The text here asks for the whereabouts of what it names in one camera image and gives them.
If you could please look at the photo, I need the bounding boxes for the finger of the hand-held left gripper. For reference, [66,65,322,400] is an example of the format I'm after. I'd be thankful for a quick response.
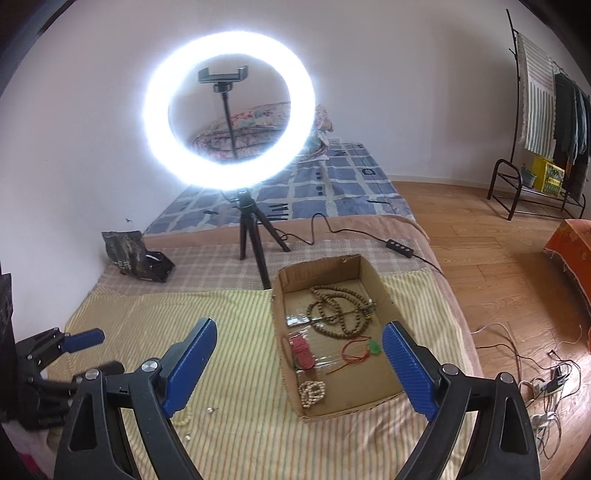
[61,329,106,354]
[73,361,125,382]

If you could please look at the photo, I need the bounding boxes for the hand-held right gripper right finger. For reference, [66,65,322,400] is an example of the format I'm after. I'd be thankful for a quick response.
[382,320,541,480]

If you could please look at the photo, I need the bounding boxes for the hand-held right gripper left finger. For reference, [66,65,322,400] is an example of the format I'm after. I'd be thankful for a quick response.
[53,318,218,480]

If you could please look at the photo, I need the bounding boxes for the green pendant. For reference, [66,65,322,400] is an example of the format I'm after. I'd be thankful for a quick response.
[330,339,382,374]

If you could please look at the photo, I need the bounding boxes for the brown bead necklace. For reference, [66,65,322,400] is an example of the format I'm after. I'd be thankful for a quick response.
[308,285,377,340]

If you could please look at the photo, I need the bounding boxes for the white pearl necklace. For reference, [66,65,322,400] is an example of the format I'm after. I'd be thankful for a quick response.
[299,381,328,408]

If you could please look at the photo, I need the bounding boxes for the cardboard box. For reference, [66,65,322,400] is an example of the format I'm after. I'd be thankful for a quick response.
[270,255,419,418]

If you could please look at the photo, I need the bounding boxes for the person's left forearm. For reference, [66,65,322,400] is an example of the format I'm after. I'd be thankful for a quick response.
[0,415,52,480]

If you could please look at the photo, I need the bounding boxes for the plaid beige blanket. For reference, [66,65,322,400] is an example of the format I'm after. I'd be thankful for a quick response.
[99,217,432,296]

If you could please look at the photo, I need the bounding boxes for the black printed bag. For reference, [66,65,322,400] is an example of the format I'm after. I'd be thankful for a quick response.
[102,230,176,282]

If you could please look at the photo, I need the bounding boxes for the yellow striped cloth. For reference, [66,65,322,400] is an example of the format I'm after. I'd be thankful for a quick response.
[46,268,485,480]

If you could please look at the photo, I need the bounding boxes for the black tripod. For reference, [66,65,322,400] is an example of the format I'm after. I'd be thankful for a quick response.
[224,187,291,291]

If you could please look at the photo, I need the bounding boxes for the blue checked bedsheet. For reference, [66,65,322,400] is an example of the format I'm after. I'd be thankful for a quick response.
[144,142,416,234]

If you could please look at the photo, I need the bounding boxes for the orange cloth covered box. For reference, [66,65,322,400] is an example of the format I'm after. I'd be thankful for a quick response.
[544,219,591,301]

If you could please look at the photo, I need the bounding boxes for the black coat rack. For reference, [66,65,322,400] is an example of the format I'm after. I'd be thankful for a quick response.
[487,9,591,221]

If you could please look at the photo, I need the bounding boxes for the yellow crate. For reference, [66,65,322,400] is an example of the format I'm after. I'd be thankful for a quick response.
[531,156,566,195]

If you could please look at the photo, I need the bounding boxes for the folded floral quilt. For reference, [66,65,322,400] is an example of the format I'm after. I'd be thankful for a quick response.
[191,102,335,162]

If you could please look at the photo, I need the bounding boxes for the black phone holder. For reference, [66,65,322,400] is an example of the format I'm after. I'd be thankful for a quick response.
[198,66,249,160]

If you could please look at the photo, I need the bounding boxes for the dark hanging clothes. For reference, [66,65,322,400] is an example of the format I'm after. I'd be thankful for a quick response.
[551,73,591,195]

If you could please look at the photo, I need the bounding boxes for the striped towel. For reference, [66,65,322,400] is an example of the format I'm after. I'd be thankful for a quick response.
[516,34,557,158]

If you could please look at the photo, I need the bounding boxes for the black cable with controller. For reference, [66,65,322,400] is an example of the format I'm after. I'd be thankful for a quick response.
[277,213,445,278]

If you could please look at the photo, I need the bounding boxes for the white power strip with cables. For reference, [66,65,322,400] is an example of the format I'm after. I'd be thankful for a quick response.
[473,322,591,462]

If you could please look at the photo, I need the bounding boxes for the white ring light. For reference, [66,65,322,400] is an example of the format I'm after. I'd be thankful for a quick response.
[144,31,319,191]

